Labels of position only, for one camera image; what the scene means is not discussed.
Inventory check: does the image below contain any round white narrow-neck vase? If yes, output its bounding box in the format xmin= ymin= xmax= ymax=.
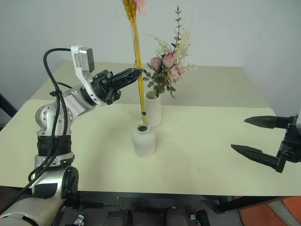
xmin=131 ymin=120 xmax=157 ymax=159

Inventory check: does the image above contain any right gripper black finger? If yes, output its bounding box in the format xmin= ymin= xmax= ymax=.
xmin=230 ymin=144 xmax=287 ymax=174
xmin=244 ymin=115 xmax=290 ymax=129

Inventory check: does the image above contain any yellow wheat bouquet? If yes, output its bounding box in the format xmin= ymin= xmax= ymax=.
xmin=122 ymin=0 xmax=149 ymax=125

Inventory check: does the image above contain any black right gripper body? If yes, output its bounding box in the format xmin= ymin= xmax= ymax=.
xmin=276 ymin=114 xmax=301 ymax=166

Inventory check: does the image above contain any tall white cylinder vase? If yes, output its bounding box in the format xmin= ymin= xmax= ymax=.
xmin=144 ymin=91 xmax=163 ymax=128

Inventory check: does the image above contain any pink rose bouquet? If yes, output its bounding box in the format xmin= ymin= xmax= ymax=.
xmin=142 ymin=5 xmax=198 ymax=99

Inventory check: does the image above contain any silver caster wheel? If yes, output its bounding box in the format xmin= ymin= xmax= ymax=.
xmin=74 ymin=214 xmax=86 ymax=226

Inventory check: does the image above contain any black table frame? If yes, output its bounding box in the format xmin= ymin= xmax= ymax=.
xmin=77 ymin=190 xmax=284 ymax=214

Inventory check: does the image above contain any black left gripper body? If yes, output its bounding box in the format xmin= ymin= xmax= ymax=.
xmin=90 ymin=70 xmax=122 ymax=105

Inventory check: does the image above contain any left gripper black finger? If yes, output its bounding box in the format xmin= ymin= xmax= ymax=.
xmin=112 ymin=71 xmax=144 ymax=90
xmin=110 ymin=67 xmax=144 ymax=83

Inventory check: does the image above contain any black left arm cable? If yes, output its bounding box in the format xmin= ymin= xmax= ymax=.
xmin=0 ymin=48 xmax=79 ymax=214

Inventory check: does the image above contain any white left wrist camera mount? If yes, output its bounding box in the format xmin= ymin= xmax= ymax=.
xmin=70 ymin=45 xmax=104 ymax=107

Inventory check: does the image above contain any black metal side frame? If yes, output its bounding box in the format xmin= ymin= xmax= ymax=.
xmin=0 ymin=92 xmax=18 ymax=133

